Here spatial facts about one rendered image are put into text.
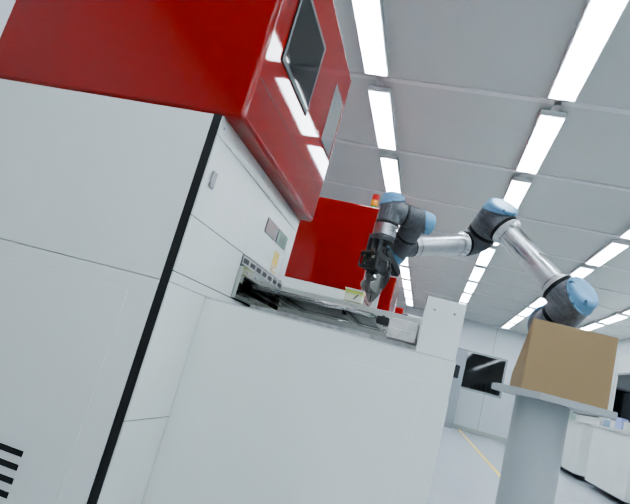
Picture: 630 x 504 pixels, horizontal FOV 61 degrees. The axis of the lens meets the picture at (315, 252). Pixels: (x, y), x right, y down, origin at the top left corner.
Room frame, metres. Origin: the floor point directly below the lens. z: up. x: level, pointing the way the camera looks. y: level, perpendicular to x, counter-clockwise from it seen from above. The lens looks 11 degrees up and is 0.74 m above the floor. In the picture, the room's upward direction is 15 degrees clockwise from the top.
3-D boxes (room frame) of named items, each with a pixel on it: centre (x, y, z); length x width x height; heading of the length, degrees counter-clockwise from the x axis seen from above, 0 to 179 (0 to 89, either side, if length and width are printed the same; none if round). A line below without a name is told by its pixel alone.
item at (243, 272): (1.74, 0.14, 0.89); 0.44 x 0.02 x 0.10; 166
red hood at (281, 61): (1.64, 0.50, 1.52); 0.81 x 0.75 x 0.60; 166
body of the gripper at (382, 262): (1.69, -0.20, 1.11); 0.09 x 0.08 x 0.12; 135
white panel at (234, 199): (1.57, 0.19, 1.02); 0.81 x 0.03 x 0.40; 166
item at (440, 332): (1.55, -0.41, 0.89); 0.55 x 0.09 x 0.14; 166
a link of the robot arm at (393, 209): (1.70, -0.21, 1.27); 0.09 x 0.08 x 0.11; 102
